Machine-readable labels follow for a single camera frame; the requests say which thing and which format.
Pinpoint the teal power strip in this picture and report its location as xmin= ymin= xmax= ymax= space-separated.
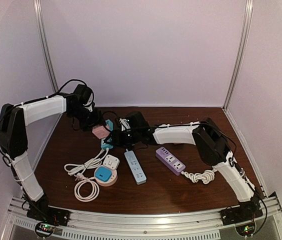
xmin=100 ymin=119 xmax=114 ymax=150

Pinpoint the aluminium front rail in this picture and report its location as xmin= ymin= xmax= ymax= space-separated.
xmin=0 ymin=197 xmax=282 ymax=240

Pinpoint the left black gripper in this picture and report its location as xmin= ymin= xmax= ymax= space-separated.
xmin=69 ymin=105 xmax=106 ymax=132

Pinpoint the right aluminium frame post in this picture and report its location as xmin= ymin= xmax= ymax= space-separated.
xmin=222 ymin=0 xmax=254 ymax=111

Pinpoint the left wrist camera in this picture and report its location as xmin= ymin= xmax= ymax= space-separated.
xmin=73 ymin=84 xmax=95 ymax=112

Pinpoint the light blue power strip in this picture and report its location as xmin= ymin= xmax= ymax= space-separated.
xmin=124 ymin=149 xmax=147 ymax=185

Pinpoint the white cable with plug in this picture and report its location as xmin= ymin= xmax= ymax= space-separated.
xmin=63 ymin=147 xmax=111 ymax=177

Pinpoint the left aluminium frame post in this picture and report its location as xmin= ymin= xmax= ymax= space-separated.
xmin=33 ymin=0 xmax=59 ymax=92

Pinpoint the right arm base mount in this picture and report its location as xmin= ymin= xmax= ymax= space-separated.
xmin=219 ymin=205 xmax=263 ymax=226

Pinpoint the pink cube socket adapter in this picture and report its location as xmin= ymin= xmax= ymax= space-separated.
xmin=92 ymin=125 xmax=111 ymax=139

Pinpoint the purple usb power strip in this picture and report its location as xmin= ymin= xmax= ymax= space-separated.
xmin=155 ymin=147 xmax=186 ymax=176

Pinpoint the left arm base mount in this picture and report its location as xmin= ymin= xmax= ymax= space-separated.
xmin=26 ymin=204 xmax=70 ymax=227

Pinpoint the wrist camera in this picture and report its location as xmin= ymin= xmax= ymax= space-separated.
xmin=118 ymin=111 xmax=149 ymax=131
xmin=73 ymin=84 xmax=95 ymax=112

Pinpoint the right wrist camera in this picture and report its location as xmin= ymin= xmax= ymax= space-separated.
xmin=118 ymin=111 xmax=149 ymax=131

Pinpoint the blue square adapter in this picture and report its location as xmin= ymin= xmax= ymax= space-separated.
xmin=94 ymin=166 xmax=113 ymax=183

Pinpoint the aluminium frame post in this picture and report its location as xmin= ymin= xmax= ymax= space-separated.
xmin=222 ymin=0 xmax=254 ymax=111
xmin=33 ymin=0 xmax=59 ymax=92

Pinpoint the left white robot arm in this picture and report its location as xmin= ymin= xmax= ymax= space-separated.
xmin=0 ymin=93 xmax=106 ymax=202

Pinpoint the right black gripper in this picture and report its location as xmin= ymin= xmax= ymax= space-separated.
xmin=104 ymin=129 xmax=141 ymax=149

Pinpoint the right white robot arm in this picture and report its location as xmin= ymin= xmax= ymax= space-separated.
xmin=109 ymin=118 xmax=261 ymax=221

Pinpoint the white square socket adapter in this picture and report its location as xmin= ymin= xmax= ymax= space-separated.
xmin=103 ymin=154 xmax=120 ymax=171

